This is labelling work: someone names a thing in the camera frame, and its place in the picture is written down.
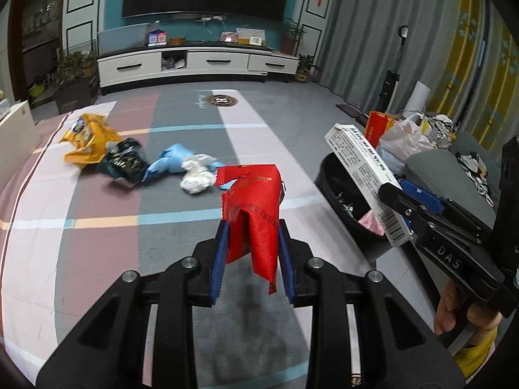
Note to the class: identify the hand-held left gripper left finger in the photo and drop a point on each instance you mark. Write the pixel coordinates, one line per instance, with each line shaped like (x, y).
(219, 267)

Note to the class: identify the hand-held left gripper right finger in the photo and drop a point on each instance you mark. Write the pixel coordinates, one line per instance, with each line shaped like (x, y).
(286, 267)

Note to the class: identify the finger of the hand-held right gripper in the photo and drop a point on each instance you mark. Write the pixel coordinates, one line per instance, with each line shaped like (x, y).
(421, 194)
(405, 206)

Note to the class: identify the pink plastic mailer bag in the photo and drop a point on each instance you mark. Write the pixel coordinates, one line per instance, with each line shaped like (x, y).
(371, 223)

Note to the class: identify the white medicine box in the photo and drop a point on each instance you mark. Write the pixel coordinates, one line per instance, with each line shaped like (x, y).
(365, 166)

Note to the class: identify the red foil wrapper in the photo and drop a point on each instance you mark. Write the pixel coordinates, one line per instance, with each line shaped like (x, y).
(255, 219)

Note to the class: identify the black trash bin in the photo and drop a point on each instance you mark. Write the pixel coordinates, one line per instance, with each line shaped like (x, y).
(328, 178)

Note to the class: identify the white plastic bag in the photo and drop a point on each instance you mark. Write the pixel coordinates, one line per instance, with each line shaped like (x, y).
(196, 178)
(401, 142)

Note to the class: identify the light blue plastic bag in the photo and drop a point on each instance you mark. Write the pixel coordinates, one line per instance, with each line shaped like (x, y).
(170, 162)

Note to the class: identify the dark snack wrapper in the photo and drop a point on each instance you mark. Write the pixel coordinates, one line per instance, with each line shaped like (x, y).
(121, 162)

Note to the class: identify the yellow snack bag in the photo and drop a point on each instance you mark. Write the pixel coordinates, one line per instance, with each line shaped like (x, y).
(87, 133)

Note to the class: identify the person's right forearm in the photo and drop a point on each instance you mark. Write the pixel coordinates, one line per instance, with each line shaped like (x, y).
(476, 354)

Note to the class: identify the person's right hand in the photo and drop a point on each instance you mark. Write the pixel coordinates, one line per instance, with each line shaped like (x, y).
(450, 308)

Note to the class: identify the grey sofa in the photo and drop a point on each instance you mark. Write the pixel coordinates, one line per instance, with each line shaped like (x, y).
(429, 166)

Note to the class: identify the full white plastic bag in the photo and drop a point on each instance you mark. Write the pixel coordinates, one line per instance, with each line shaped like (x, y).
(401, 142)

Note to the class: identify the clothes heap on sofa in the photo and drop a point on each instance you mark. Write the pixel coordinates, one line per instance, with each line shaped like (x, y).
(474, 170)

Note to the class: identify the patterned cloth pile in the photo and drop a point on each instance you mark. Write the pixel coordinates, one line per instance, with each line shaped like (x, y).
(440, 129)

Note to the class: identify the orange shopping bag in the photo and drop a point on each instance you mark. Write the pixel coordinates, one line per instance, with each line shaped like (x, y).
(375, 127)

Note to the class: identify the white air purifier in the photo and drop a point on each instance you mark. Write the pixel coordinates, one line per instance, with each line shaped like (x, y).
(417, 95)

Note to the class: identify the dark red floor mat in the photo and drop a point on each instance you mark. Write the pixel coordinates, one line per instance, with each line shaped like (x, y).
(350, 110)

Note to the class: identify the upright vacuum cleaner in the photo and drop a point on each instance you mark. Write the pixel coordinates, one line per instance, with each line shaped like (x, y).
(391, 85)

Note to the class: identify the yellow curtain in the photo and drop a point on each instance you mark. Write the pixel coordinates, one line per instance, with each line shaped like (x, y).
(478, 69)

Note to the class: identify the small potted plant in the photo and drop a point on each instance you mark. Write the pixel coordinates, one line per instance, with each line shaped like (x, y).
(304, 71)

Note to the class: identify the grey curtain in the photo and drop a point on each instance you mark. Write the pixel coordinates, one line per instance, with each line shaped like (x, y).
(365, 28)

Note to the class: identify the tall potted plant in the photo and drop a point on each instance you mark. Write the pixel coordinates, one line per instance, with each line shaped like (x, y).
(292, 38)

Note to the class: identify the white television cabinet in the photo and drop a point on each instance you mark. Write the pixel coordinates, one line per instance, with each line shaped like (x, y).
(219, 60)

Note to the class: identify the white desk calendar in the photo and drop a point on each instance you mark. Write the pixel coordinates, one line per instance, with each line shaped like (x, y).
(251, 34)

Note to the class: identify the plants on black stand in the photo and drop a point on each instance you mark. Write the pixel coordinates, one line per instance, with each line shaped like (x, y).
(75, 85)

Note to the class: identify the white wooden box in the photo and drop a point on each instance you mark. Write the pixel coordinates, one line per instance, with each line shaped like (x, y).
(16, 125)

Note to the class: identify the glass fish tank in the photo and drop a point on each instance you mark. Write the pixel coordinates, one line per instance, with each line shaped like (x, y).
(121, 38)

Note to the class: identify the green basin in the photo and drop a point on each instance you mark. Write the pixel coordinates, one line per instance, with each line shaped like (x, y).
(38, 90)

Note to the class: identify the small photo frame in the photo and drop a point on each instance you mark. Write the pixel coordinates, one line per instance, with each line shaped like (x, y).
(229, 37)

